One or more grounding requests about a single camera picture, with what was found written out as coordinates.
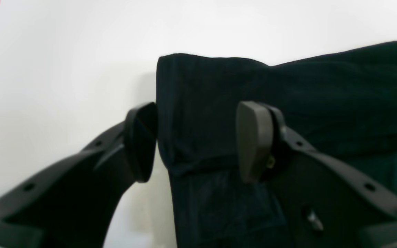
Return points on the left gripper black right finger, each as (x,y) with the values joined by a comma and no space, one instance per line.
(326,202)

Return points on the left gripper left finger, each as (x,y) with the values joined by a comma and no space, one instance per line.
(70,204)

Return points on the black T-shirt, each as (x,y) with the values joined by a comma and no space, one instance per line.
(344,104)

